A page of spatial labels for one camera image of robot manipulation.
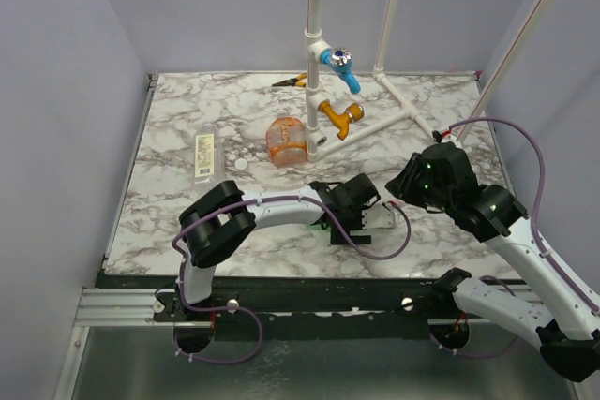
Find brass yellow faucet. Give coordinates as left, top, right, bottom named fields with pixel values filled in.
left=318, top=100, right=365, bottom=141

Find yellow handled pliers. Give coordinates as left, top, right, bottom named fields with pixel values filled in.
left=272, top=73, right=308, bottom=88

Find blue plastic faucet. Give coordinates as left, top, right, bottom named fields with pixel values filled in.
left=319, top=47, right=361, bottom=95

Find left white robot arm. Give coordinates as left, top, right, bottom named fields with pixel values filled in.
left=172, top=173, right=381, bottom=320

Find white PVC pipe frame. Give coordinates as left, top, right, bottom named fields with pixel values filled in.
left=300, top=0, right=576, bottom=163

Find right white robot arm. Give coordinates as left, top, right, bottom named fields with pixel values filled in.
left=385, top=142, right=599, bottom=382

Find orange label tea bottle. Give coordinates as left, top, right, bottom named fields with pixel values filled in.
left=265, top=116, right=308, bottom=167

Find white round bottle cap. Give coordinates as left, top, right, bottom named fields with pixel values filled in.
left=235, top=158, right=248, bottom=170

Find green plastic bottle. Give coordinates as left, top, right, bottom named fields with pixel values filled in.
left=308, top=223, right=330, bottom=230

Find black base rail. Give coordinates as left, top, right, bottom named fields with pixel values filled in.
left=93, top=273, right=512, bottom=343

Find clear square water bottle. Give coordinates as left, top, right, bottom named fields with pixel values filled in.
left=192, top=123, right=224, bottom=186

